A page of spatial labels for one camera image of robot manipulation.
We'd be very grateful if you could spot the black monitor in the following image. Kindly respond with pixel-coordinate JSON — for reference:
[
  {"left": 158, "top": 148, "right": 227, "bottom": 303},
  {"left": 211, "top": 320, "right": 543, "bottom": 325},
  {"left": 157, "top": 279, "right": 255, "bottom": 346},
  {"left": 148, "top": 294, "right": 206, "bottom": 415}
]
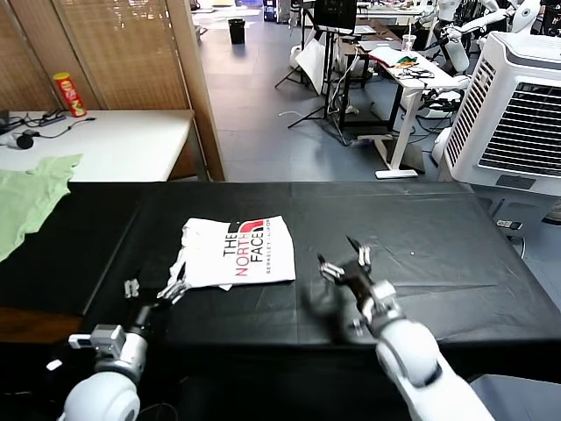
[{"left": 314, "top": 0, "right": 357, "bottom": 32}]

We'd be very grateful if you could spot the white air cooler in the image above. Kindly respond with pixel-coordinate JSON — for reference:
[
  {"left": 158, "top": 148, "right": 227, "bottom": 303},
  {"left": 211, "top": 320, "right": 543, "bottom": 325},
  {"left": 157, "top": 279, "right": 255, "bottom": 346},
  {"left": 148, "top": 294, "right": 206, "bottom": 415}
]
[{"left": 437, "top": 30, "right": 561, "bottom": 225}]

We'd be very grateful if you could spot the red chips can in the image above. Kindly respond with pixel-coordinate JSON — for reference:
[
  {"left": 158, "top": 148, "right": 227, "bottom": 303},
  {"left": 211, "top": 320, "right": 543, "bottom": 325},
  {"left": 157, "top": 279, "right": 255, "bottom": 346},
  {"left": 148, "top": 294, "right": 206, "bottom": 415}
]
[{"left": 52, "top": 72, "right": 88, "bottom": 118}]

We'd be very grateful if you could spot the white reflector board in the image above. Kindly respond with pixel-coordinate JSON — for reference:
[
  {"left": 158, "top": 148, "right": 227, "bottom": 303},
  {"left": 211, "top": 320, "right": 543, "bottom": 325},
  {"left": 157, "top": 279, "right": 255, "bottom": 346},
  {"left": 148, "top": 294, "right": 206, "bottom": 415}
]
[{"left": 294, "top": 38, "right": 328, "bottom": 95}]

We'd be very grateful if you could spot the black cable bundle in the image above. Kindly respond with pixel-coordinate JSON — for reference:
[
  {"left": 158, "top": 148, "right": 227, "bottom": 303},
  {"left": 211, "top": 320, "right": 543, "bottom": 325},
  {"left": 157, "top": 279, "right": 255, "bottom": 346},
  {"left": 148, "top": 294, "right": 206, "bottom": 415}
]
[{"left": 394, "top": 64, "right": 436, "bottom": 81}]

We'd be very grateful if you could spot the grey laptop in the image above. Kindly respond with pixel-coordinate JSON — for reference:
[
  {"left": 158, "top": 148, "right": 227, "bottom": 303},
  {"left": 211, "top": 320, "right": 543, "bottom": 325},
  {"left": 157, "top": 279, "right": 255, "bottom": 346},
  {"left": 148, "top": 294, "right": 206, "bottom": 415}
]
[{"left": 359, "top": 38, "right": 404, "bottom": 51}]

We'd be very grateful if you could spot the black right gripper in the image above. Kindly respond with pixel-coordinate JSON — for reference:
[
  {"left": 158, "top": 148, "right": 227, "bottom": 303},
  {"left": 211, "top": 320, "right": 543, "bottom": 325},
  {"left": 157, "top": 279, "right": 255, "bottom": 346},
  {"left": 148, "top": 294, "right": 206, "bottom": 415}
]
[{"left": 316, "top": 235, "right": 379, "bottom": 309}]

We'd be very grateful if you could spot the white printed t-shirt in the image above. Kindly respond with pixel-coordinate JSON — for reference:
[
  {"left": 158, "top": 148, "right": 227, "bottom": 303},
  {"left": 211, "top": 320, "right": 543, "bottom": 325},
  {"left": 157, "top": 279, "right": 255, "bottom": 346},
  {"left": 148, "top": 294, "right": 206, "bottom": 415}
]
[{"left": 168, "top": 214, "right": 297, "bottom": 293}]

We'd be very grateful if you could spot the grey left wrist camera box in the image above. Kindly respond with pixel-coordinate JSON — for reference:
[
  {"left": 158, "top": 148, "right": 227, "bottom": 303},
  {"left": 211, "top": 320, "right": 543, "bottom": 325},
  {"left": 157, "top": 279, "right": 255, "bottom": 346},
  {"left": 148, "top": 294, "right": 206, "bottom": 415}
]
[{"left": 68, "top": 324, "right": 126, "bottom": 359}]

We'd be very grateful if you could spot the white standing desk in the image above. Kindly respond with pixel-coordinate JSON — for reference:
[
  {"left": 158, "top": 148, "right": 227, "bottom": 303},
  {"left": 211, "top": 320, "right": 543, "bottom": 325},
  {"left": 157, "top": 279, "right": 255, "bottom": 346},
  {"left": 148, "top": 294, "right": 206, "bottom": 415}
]
[{"left": 359, "top": 41, "right": 459, "bottom": 179}]

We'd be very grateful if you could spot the wooden folding screen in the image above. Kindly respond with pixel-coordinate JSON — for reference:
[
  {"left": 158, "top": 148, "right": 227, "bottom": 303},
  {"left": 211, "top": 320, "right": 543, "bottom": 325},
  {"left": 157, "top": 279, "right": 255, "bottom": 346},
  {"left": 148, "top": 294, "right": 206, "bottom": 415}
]
[{"left": 0, "top": 0, "right": 227, "bottom": 182}]

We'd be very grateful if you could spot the black table cloth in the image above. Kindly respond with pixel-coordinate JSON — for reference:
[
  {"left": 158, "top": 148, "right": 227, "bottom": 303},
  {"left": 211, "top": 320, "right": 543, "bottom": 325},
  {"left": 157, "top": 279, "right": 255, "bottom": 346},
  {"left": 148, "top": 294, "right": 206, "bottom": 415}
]
[{"left": 0, "top": 180, "right": 561, "bottom": 352}]

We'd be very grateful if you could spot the white rounded robot base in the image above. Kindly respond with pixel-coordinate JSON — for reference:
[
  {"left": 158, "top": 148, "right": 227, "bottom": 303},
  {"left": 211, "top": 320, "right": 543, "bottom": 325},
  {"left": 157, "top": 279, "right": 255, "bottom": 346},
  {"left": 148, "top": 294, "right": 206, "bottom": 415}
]
[{"left": 431, "top": 126, "right": 455, "bottom": 163}]

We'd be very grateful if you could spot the black waste bin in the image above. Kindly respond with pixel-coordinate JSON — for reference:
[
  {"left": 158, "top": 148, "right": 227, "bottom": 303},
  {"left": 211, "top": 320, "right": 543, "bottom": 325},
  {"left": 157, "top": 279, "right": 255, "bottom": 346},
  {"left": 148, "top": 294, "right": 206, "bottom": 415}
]
[{"left": 227, "top": 18, "right": 246, "bottom": 45}]

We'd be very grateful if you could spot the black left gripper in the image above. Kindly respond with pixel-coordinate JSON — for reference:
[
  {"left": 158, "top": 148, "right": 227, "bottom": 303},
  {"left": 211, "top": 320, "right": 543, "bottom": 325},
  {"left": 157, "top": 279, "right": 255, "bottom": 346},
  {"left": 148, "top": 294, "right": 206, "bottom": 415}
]
[{"left": 123, "top": 261, "right": 188, "bottom": 338}]

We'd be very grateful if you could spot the black tripod stand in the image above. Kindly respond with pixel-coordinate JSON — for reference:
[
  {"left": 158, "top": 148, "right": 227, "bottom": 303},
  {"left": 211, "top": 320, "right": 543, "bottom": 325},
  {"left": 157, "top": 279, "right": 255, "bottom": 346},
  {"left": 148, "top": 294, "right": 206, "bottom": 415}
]
[{"left": 274, "top": 24, "right": 354, "bottom": 146}]

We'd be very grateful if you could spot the grey chair seat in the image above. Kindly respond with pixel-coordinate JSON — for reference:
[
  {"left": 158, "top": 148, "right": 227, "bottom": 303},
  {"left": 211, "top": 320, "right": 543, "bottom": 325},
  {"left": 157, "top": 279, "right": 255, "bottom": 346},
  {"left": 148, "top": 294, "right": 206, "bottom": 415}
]
[{"left": 466, "top": 373, "right": 561, "bottom": 421}]

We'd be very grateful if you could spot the light green t-shirt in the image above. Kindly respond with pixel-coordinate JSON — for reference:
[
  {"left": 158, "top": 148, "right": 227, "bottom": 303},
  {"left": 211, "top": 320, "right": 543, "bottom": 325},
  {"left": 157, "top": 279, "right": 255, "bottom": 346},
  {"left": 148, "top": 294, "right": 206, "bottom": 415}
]
[{"left": 0, "top": 153, "right": 84, "bottom": 263}]

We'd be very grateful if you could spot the black thin cable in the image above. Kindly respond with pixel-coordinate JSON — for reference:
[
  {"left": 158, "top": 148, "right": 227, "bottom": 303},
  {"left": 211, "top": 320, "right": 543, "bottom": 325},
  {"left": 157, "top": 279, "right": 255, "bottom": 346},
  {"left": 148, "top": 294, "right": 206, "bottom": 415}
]
[{"left": 8, "top": 115, "right": 96, "bottom": 140}]

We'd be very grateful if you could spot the white humanoid robot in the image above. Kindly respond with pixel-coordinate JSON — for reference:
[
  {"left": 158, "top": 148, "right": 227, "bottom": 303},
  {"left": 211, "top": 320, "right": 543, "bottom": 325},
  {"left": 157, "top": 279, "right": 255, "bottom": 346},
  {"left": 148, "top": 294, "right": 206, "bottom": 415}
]
[
  {"left": 411, "top": 0, "right": 473, "bottom": 75},
  {"left": 459, "top": 0, "right": 543, "bottom": 49}
]

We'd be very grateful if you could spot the white side table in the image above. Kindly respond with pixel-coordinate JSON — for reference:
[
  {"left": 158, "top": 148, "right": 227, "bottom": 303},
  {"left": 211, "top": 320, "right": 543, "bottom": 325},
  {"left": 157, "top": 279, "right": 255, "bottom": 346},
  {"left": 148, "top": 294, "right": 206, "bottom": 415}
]
[{"left": 0, "top": 109, "right": 196, "bottom": 183}]

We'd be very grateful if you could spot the light folded cloth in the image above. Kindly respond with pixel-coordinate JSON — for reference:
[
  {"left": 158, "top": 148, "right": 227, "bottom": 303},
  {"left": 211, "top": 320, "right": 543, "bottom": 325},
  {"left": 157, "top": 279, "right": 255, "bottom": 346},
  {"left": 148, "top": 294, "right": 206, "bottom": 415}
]
[{"left": 370, "top": 46, "right": 417, "bottom": 68}]

